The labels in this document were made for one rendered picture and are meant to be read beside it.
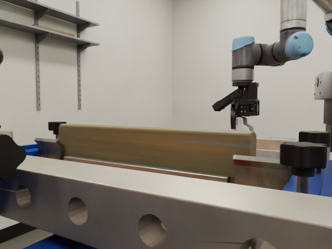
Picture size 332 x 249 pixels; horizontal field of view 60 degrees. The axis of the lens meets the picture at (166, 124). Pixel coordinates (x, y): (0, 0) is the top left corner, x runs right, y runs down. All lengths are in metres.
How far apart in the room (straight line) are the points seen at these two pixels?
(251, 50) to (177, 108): 3.68
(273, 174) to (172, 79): 4.35
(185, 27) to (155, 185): 4.57
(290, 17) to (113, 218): 0.86
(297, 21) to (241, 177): 0.65
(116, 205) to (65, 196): 0.05
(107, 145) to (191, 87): 4.03
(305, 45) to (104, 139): 0.65
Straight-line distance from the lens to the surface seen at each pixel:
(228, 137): 0.43
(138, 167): 0.50
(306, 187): 0.31
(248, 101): 1.00
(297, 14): 0.99
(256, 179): 0.42
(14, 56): 2.74
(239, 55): 1.02
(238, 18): 4.45
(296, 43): 0.94
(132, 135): 0.51
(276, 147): 1.00
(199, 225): 0.18
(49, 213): 0.27
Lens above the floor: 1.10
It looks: 3 degrees down
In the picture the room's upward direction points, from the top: straight up
